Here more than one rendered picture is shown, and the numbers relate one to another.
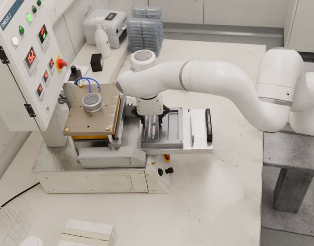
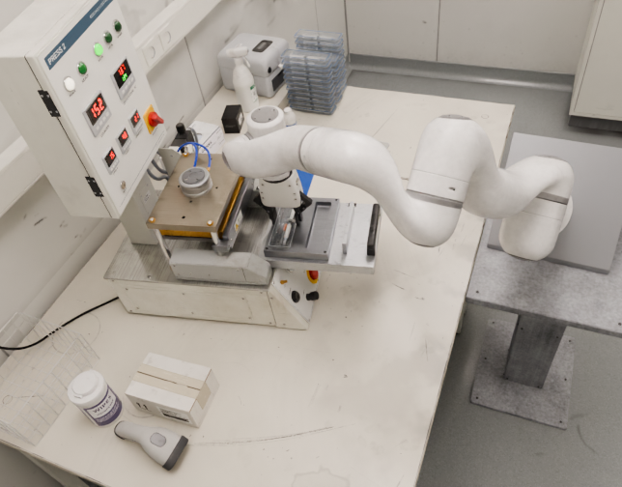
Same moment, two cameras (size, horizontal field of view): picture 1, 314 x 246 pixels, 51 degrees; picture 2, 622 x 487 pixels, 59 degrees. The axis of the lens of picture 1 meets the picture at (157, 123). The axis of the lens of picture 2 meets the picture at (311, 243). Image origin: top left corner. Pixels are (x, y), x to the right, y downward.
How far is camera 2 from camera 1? 0.24 m
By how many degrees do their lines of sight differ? 7
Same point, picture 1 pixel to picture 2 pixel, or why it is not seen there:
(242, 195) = (419, 346)
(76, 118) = (168, 203)
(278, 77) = (438, 161)
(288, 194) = (525, 355)
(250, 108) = (391, 206)
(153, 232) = (273, 386)
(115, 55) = not seen: hidden behind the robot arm
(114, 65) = not seen: hidden behind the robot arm
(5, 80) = (56, 140)
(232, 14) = (487, 48)
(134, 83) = (242, 157)
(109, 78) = not seen: hidden behind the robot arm
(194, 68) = (315, 139)
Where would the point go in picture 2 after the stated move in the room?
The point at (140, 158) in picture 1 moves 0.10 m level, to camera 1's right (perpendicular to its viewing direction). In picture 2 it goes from (260, 272) to (299, 271)
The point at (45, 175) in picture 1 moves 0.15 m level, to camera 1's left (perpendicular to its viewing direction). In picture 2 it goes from (124, 286) to (71, 287)
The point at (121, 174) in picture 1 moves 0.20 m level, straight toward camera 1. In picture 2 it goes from (233, 294) to (238, 360)
